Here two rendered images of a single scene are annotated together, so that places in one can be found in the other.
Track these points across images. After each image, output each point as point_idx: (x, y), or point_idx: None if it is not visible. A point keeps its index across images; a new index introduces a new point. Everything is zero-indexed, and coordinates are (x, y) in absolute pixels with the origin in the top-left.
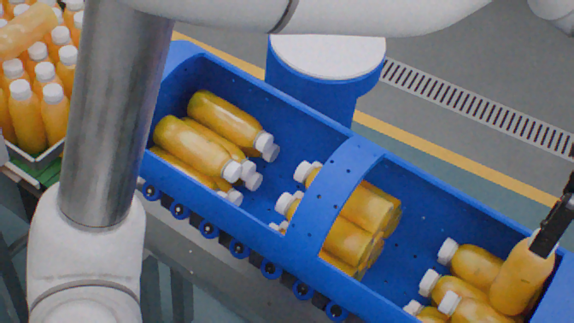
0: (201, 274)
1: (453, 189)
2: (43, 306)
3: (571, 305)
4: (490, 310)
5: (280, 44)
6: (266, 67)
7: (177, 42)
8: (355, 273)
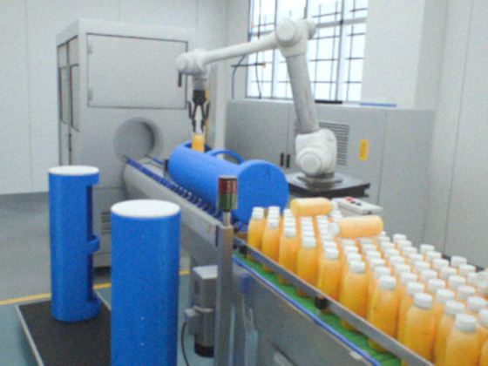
0: None
1: (194, 151)
2: (328, 142)
3: None
4: None
5: (173, 209)
6: (174, 235)
7: (248, 164)
8: None
